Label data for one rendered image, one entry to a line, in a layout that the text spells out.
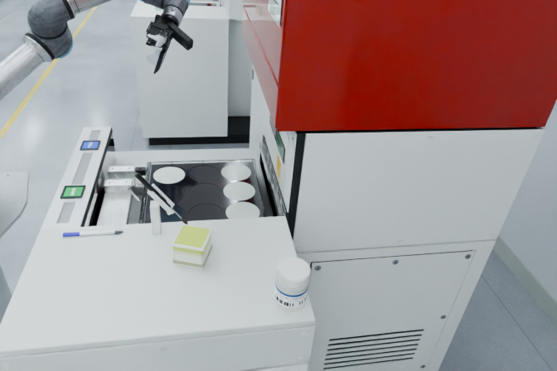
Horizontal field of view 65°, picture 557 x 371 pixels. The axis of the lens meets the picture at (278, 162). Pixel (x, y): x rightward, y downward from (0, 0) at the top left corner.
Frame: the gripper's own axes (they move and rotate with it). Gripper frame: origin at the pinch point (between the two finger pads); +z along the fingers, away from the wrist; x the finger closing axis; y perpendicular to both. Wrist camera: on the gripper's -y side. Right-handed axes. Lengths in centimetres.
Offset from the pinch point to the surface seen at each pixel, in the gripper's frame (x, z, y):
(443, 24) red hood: 69, 17, -68
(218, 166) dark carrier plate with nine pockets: -5.6, 29.1, -32.1
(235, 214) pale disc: 9, 50, -41
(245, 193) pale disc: 4, 40, -43
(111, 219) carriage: 1, 60, -8
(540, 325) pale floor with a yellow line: -54, 32, -206
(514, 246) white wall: -63, -11, -202
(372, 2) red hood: 70, 20, -51
